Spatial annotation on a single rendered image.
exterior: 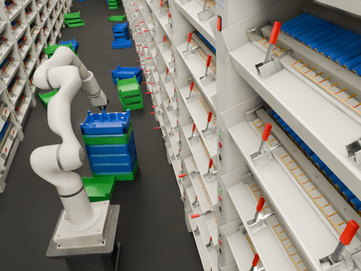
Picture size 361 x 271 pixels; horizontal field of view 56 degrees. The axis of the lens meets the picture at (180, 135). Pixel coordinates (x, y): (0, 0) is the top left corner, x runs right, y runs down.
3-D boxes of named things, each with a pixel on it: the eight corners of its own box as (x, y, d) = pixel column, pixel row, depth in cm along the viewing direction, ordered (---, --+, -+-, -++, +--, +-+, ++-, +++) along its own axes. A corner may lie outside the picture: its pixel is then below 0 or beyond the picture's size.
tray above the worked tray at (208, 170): (222, 223, 115) (207, 197, 108) (185, 133, 166) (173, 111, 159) (276, 197, 114) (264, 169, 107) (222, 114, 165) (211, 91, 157)
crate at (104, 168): (91, 172, 245) (89, 163, 241) (98, 156, 262) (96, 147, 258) (132, 171, 243) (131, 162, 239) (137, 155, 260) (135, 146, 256)
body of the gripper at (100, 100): (86, 97, 211) (92, 108, 221) (101, 95, 210) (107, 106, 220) (86, 88, 215) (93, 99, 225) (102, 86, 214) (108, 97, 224)
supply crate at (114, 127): (81, 135, 228) (79, 125, 224) (90, 120, 245) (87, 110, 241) (125, 133, 226) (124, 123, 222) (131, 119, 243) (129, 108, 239)
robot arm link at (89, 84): (84, 95, 209) (99, 93, 208) (76, 81, 198) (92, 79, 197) (85, 85, 213) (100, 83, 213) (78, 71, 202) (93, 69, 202)
